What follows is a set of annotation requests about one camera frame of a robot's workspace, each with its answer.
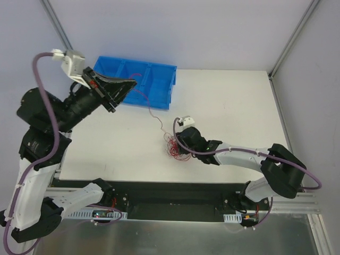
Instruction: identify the left aluminium frame post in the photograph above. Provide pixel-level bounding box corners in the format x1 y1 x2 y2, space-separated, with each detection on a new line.
40 0 73 50

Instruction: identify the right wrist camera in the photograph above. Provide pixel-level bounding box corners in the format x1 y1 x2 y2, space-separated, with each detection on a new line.
176 116 195 131

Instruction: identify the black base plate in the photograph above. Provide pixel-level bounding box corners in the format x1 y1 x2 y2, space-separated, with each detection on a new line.
52 179 270 221

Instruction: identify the blue compartment bin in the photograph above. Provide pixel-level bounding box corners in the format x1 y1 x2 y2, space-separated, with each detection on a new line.
93 56 177 111

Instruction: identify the right aluminium frame post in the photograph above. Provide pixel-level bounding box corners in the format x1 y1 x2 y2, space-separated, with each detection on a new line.
268 0 322 81

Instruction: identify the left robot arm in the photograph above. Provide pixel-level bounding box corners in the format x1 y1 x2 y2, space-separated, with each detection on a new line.
1 68 137 243

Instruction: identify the white cable duct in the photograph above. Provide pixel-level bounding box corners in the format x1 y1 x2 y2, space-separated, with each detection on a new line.
223 213 242 224
65 208 128 220

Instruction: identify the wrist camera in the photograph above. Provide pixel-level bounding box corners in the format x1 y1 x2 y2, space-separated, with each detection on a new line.
176 116 195 131
52 49 88 87

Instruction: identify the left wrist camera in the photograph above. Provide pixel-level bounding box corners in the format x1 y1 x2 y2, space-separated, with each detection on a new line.
52 49 88 87

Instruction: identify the aluminium frame post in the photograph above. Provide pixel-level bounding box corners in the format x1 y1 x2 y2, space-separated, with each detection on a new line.
40 0 73 50
268 0 322 81

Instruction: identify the purple cable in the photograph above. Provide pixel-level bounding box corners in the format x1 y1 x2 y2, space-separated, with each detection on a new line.
2 52 125 253
172 116 322 232

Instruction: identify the right white cable duct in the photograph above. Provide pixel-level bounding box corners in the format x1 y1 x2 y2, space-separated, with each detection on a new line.
223 213 242 224

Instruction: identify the left white cable duct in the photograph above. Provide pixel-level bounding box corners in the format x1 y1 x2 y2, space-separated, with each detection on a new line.
65 208 128 220

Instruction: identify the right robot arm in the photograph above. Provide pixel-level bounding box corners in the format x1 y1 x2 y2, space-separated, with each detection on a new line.
175 127 305 211

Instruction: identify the aluminium front rail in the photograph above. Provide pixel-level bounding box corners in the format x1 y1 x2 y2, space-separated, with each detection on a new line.
45 187 321 215

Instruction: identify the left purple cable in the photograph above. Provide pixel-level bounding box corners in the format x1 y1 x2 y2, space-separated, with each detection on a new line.
2 52 125 253

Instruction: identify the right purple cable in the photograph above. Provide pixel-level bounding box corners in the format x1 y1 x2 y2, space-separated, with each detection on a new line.
172 116 322 232

